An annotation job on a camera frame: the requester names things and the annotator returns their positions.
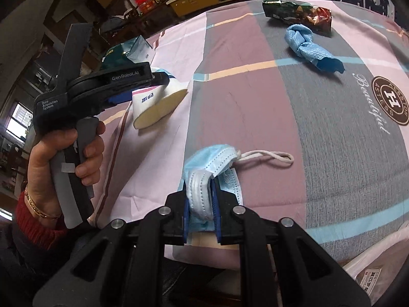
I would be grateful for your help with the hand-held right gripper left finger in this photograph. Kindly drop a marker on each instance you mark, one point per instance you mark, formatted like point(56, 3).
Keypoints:
point(186, 217)

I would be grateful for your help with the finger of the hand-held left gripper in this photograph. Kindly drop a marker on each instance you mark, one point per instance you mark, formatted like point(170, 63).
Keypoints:
point(160, 78)
point(119, 99)

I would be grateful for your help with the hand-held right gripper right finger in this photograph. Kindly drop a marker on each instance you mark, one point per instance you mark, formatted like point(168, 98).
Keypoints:
point(216, 217)

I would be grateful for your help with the white paper cup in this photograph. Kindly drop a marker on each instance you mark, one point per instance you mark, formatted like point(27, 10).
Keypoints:
point(159, 105)

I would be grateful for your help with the blue face mask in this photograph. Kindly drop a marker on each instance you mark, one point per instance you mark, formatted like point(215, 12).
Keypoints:
point(207, 160)

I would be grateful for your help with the white-lined waste bin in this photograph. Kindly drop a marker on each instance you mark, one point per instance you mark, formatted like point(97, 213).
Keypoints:
point(383, 252)

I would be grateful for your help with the person's left forearm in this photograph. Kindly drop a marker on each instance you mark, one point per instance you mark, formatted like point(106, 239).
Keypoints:
point(35, 227)

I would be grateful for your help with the person's left hand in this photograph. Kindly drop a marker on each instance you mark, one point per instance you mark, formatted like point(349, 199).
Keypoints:
point(40, 172)

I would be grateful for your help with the green packet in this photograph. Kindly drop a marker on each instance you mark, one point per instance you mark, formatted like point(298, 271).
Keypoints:
point(116, 59)

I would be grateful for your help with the red gift box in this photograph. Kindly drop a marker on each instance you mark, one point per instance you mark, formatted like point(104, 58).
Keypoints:
point(149, 2)

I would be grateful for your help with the dark wooden armchair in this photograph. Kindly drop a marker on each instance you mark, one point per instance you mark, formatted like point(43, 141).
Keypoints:
point(119, 6)

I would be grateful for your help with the striped pink grey tablecloth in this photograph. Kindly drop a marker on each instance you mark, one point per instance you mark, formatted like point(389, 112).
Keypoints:
point(255, 108)

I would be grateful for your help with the knotted blue cloth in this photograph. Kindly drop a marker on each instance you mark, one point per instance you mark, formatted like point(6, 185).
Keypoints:
point(303, 43)

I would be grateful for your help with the green brown snack bag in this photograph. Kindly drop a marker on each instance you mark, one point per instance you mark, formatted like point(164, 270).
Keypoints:
point(294, 11)

